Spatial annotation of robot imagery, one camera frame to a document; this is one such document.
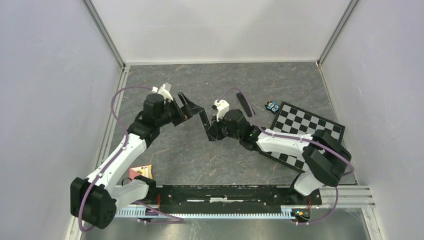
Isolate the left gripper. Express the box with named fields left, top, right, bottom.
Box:
left=156, top=92, right=203, bottom=127

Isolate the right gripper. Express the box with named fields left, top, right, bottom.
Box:
left=207, top=112, right=242, bottom=141

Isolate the black remote with buttons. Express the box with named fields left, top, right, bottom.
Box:
left=199, top=110, right=213, bottom=142

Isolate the black remote back up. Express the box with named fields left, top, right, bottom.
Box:
left=236, top=92, right=255, bottom=118

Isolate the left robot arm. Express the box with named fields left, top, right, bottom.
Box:
left=70, top=92, right=206, bottom=233

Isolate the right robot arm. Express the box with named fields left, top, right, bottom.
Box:
left=206, top=109, right=354, bottom=204

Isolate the blue owl figure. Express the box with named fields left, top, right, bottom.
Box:
left=264, top=100, right=280, bottom=115

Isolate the black white chessboard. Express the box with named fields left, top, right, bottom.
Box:
left=260, top=101, right=346, bottom=173

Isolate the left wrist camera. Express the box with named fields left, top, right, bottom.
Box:
left=151, top=82, right=174, bottom=102

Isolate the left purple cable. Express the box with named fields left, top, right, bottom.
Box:
left=77, top=85, right=158, bottom=233

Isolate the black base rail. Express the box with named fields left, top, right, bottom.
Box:
left=142, top=184, right=323, bottom=214

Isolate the white cable duct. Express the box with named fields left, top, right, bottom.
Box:
left=115, top=204, right=311, bottom=220

